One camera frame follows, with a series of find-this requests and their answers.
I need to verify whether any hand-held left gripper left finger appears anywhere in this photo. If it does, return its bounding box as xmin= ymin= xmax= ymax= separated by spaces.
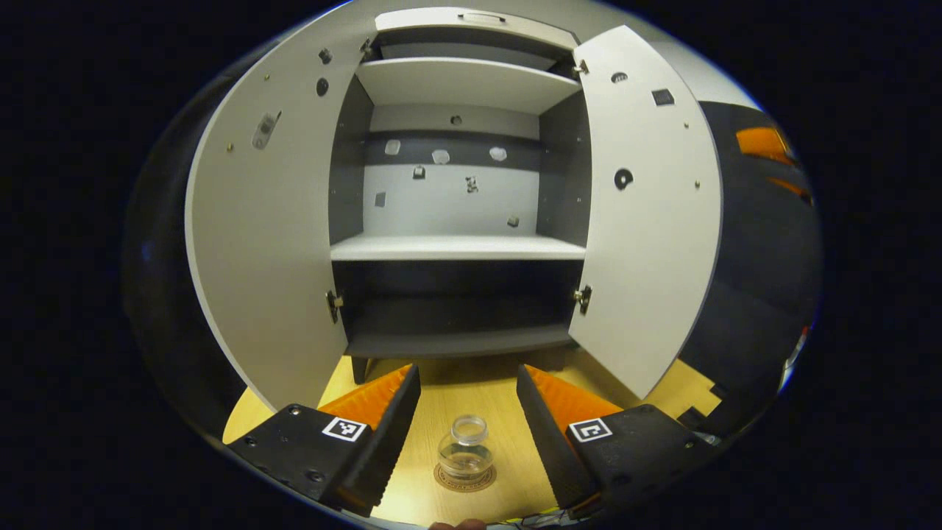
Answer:
xmin=227 ymin=364 xmax=422 ymax=517

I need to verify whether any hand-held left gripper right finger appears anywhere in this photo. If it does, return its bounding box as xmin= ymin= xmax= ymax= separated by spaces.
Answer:
xmin=516 ymin=364 xmax=718 ymax=516

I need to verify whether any clear plastic bottle green label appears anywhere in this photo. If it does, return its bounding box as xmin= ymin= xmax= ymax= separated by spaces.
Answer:
xmin=437 ymin=414 xmax=495 ymax=487

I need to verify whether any round brown coaster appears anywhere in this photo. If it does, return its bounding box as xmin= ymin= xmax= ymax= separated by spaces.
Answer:
xmin=433 ymin=462 xmax=497 ymax=492

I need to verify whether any white cabinet door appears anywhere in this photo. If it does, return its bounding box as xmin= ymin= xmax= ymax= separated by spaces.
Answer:
xmin=184 ymin=15 xmax=372 ymax=413
xmin=568 ymin=26 xmax=723 ymax=400

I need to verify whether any white and grey cabinet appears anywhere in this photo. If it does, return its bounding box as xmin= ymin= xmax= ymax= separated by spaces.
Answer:
xmin=324 ymin=7 xmax=593 ymax=384

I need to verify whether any white cabinet drawer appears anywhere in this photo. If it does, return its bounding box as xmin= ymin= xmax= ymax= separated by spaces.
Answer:
xmin=375 ymin=7 xmax=581 ymax=51

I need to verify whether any white and red object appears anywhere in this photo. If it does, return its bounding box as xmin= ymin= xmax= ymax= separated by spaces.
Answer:
xmin=779 ymin=324 xmax=810 ymax=392

